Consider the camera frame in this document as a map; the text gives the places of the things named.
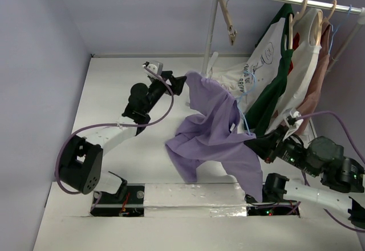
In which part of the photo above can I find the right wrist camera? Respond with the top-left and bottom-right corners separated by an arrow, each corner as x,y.
283,108 -> 302,140

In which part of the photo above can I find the red garment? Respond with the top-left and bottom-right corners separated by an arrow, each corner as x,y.
288,33 -> 300,74

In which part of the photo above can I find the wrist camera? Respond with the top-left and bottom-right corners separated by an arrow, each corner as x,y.
283,108 -> 302,140
142,60 -> 163,78

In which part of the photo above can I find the wooden hanger left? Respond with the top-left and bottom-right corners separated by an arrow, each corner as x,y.
287,0 -> 308,50

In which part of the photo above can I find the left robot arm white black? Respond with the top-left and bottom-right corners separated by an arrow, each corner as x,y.
55,69 -> 187,195

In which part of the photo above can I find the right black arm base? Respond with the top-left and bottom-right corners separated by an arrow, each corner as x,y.
245,173 -> 300,217

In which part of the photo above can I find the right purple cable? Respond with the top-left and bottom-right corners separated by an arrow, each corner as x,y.
296,110 -> 365,232

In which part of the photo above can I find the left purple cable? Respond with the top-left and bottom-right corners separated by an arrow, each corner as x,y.
54,67 -> 175,209

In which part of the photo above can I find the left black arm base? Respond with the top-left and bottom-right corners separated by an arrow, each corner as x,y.
90,171 -> 145,217

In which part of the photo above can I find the white clothes rack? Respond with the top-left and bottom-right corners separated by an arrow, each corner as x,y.
201,0 -> 364,75

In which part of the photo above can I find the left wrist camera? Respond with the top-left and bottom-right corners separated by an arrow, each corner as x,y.
142,60 -> 163,78

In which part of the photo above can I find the pink shirt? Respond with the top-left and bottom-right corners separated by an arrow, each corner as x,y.
281,22 -> 333,136

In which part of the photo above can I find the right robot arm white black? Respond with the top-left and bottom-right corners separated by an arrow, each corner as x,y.
244,126 -> 364,232

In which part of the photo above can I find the purple t shirt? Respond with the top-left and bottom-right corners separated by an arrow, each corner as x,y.
165,71 -> 263,202

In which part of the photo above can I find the cream printed t shirt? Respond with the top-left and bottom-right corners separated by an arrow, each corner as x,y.
208,18 -> 286,106

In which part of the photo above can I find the wooden hanger right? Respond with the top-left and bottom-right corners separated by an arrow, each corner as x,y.
314,0 -> 337,46

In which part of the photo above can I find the dark green t shirt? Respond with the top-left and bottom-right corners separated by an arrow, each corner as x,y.
245,3 -> 294,137

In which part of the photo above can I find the blue wire hanger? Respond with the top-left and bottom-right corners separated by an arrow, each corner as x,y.
328,5 -> 352,54
235,74 -> 257,136

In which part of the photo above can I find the white tank top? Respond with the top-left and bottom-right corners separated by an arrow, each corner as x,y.
266,8 -> 322,133

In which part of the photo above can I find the wooden clip hanger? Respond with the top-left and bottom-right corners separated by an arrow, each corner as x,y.
218,0 -> 237,46

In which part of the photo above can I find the purple cable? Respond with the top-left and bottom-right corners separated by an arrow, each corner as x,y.
54,67 -> 175,209
296,110 -> 365,232

